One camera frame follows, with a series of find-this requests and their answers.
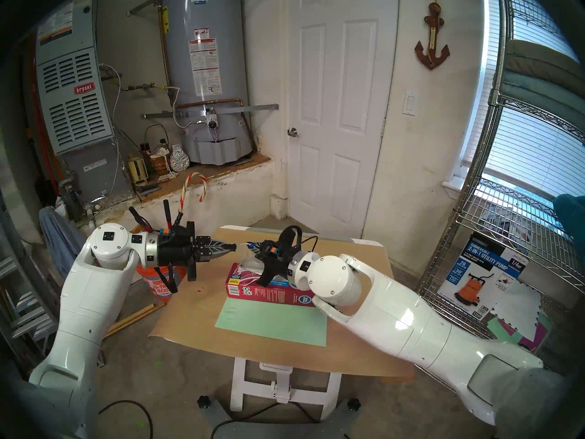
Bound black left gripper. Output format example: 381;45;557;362
158;221;237;281

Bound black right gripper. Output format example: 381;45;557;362
247;241;296;286

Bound clear ziplock bag blue slider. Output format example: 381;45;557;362
229;242;275;283

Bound red freezer bag box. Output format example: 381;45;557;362
226;262;320;307

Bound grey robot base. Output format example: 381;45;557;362
199;397;362;439

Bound striped candy cane decoration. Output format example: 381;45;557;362
181;172;208;214

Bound brown board table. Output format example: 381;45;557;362
149;225;416;383

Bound orange plastic bucket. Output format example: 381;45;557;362
136;262;189;304

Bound pale green paper sheet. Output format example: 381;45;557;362
215;300;328;347

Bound foil wrapped object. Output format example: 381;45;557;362
169;144;190;172

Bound wooden plank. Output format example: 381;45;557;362
104;302;166;339

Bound white panel door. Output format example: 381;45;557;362
286;0;399;240

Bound blue hanging cloth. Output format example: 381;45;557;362
39;206;90;278

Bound grey water heater tank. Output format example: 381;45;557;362
160;0;254;165

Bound grey Bryant furnace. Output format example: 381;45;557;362
36;0;133;201

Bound aluminium ladder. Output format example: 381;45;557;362
0;191;60;356

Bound utility pump cardboard box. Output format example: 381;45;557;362
437;235;531;322

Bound coloured paper stack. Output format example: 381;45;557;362
487;312;551;352

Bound white jagged paper sheet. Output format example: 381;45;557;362
491;283;542;336

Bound white window blinds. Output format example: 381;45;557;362
462;0;585;201

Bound turquoise pillow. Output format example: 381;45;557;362
553;193;585;246

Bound pale green seat cushion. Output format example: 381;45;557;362
496;70;585;132

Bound grey brown seat cushion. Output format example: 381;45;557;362
505;39;585;84

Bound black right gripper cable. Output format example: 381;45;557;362
279;225;319;253

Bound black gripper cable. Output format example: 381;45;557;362
153;264;179;294
279;225;319;253

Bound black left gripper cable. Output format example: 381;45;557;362
153;264;179;294

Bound red handled tool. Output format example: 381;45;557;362
129;207;152;230

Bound wicker basket with handle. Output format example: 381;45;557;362
144;124;172;176

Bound white table frame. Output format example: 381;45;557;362
219;225;387;420

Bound grey metal strap bracket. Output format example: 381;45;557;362
141;104;279;119

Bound black power cable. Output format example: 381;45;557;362
98;399;154;439

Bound chrome wire shelf rack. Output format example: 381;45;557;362
414;0;585;352

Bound wooden anchor wall decoration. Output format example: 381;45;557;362
415;0;451;70

